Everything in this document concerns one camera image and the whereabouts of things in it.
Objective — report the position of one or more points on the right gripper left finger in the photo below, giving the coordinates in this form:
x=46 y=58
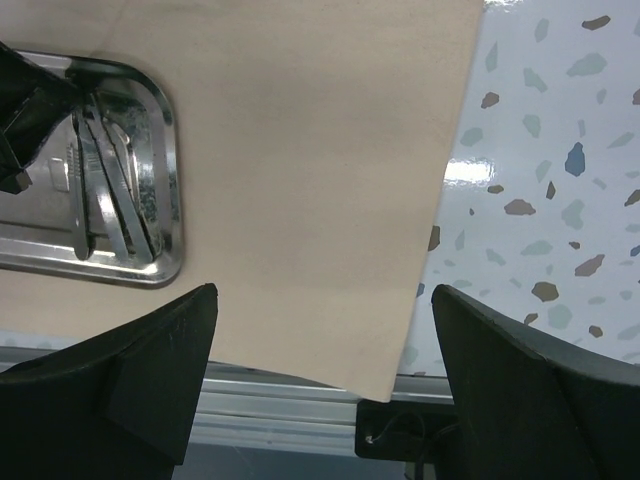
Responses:
x=119 y=405

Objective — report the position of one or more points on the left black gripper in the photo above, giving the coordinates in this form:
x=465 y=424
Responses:
x=33 y=103

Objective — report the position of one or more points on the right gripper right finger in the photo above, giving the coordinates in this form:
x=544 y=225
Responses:
x=532 y=406

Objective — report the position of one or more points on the steel instrument tray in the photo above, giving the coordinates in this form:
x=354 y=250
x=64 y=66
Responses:
x=38 y=231

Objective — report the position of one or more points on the beige cloth wrap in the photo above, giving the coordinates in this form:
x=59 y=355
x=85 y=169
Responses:
x=313 y=137

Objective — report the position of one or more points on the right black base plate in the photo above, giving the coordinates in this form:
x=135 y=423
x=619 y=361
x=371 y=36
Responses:
x=422 y=435

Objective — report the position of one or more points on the steel scalpel handle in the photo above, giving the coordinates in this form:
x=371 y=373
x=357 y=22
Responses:
x=119 y=186
x=81 y=238

